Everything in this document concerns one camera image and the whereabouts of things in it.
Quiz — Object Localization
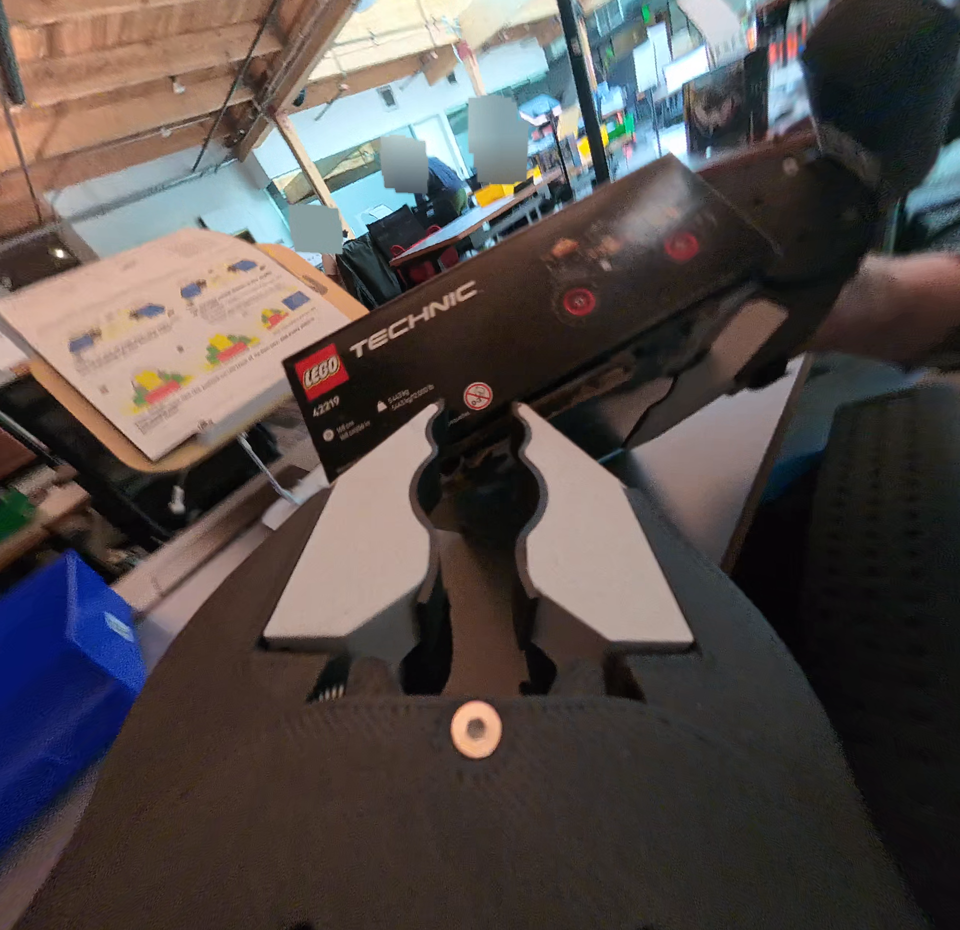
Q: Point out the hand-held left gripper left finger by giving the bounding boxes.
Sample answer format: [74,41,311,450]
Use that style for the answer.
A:
[262,403,445,680]

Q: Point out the blue bin with white label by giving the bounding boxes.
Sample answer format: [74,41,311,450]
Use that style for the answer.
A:
[0,549,147,849]

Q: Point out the person's right hand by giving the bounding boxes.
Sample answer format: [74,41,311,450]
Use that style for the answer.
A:
[812,251,960,369]

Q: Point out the black chair with jacket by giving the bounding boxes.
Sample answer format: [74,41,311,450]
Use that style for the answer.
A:
[337,236,406,309]

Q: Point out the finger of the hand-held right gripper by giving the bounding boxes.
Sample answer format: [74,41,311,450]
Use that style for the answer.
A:
[624,300,790,447]

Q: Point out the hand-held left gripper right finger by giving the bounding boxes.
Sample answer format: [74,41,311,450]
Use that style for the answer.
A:
[513,403,695,684]

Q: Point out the long background table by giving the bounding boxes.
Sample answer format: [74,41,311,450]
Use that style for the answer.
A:
[390,168,567,267]

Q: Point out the white cable with tip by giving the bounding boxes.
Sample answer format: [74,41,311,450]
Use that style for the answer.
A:
[168,450,207,515]

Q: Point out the black mesh chair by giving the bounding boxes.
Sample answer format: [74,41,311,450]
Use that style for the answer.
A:
[366,204,429,260]

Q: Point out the black toy set box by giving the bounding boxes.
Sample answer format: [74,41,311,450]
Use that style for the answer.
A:
[282,153,781,483]

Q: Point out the red office chair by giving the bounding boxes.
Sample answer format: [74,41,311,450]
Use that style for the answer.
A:
[390,225,462,286]

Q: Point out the large black toy box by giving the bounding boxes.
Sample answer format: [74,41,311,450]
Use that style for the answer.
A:
[682,45,774,159]

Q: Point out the grey desk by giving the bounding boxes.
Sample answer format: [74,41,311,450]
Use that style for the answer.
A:
[112,356,815,646]

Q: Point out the wooden post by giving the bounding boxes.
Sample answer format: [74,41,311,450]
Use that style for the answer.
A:
[271,112,354,237]

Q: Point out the black pillar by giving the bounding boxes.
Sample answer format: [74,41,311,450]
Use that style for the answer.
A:
[549,0,612,185]

